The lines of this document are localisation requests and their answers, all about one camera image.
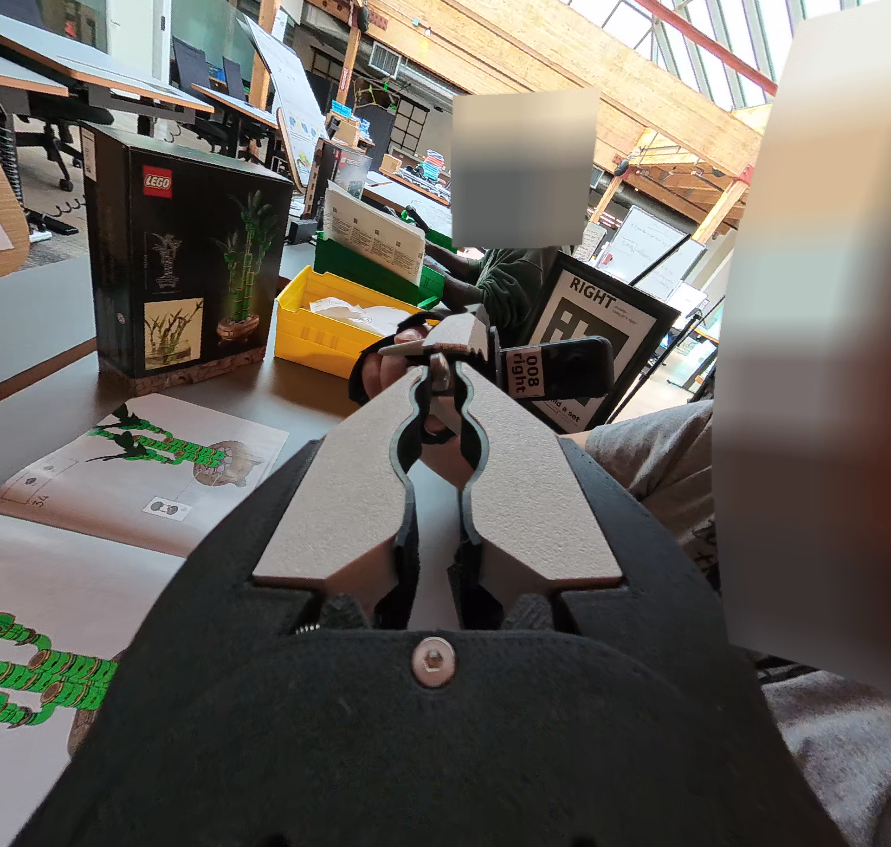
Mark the framed black white tag board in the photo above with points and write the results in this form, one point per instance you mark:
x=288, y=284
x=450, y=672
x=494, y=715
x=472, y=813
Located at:
x=598, y=311

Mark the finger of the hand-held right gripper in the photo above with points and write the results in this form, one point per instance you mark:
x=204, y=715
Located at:
x=407, y=349
x=459, y=332

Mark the green plastic bin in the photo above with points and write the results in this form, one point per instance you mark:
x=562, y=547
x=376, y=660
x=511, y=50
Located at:
x=362, y=273

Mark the grey round lego piece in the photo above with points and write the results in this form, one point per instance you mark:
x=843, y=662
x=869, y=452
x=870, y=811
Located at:
x=439, y=371

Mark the lego instruction booklet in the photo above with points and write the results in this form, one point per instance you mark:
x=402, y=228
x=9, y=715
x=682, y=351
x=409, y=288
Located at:
x=104, y=534

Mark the person's right hand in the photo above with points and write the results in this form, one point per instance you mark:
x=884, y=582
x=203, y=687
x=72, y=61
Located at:
x=390, y=377

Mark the yellow plastic bin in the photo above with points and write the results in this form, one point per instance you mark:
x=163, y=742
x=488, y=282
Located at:
x=313, y=335

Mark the white printed card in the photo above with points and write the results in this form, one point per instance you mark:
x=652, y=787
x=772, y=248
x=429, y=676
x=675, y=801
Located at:
x=369, y=227

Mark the white crumpled paper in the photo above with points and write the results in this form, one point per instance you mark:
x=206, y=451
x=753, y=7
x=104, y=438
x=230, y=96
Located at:
x=355, y=314

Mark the whiteboard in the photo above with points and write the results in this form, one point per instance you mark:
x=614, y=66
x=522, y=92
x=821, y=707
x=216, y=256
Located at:
x=654, y=241

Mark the dark cardboard box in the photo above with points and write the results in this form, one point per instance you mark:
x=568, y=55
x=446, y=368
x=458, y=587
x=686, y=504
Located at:
x=344, y=165

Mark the black office chair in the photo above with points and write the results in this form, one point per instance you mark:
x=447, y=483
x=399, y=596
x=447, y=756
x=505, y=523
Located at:
x=49, y=137

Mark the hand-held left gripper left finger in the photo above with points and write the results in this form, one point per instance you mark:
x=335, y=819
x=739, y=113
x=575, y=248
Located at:
x=334, y=499

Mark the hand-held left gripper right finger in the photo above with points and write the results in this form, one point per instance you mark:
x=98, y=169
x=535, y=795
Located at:
x=539, y=499

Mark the plywood panel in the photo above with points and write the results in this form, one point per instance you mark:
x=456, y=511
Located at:
x=10, y=220

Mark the white poster board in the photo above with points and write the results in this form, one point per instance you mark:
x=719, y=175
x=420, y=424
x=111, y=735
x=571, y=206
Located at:
x=289, y=88

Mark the black lego set box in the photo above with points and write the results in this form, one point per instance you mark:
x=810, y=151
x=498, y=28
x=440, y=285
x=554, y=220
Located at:
x=188, y=234

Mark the grey desk orange edge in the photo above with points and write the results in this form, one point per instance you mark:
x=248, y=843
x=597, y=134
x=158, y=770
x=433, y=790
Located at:
x=104, y=67

